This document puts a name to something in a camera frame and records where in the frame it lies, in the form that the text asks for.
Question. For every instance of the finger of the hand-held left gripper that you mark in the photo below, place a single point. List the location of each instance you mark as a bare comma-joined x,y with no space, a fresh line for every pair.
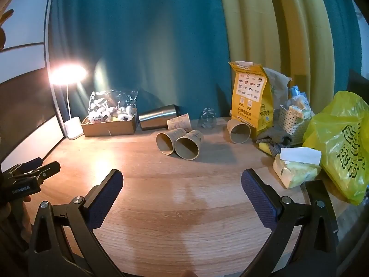
32,163
49,169

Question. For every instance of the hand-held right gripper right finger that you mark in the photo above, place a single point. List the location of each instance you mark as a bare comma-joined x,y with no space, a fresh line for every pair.
257,196

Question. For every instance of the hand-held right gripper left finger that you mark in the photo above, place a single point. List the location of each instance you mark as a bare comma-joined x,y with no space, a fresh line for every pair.
106,199

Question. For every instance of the brown paper cup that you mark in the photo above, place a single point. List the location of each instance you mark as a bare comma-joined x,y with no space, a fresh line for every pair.
238,132
166,143
188,146

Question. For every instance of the clear glass cup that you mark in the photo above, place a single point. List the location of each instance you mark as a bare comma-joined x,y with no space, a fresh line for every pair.
208,118

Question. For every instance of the pink patterned paper cup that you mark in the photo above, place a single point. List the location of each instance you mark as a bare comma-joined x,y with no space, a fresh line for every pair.
180,122

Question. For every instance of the white desk lamp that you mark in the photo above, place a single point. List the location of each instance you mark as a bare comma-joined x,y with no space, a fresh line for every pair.
72,127

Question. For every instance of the tissue pack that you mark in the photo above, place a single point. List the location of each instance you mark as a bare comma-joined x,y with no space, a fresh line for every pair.
297,168

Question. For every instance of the yellow sponge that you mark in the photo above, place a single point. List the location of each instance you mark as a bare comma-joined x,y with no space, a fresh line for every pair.
264,147

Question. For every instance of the grey cloth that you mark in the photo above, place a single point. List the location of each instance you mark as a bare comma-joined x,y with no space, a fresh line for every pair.
271,140

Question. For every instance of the open cardboard box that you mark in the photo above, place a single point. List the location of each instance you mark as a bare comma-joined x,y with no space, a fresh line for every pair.
111,127

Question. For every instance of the white woven basket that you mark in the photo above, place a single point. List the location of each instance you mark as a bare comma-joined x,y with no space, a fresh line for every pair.
290,121

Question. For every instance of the clear bag of small toys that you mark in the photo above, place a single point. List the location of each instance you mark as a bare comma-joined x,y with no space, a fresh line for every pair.
113,105

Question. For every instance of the yellow printed paper bag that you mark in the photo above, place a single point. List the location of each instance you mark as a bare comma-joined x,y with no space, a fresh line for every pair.
251,101

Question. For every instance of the stainless steel tumbler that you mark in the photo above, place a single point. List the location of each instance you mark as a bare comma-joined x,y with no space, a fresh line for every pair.
158,117

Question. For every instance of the yellow-green plastic bag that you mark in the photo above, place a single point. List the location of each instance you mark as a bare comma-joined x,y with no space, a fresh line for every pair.
343,144

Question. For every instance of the packets in basket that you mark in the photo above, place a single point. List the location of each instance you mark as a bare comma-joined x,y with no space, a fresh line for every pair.
299,104

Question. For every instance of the beige paper bag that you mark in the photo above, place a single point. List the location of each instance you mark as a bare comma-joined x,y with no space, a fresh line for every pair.
279,88

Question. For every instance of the teal curtain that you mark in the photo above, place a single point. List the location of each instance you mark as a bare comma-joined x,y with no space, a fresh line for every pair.
144,40

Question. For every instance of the yellow curtain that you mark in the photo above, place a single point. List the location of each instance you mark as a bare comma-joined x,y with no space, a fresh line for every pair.
276,28

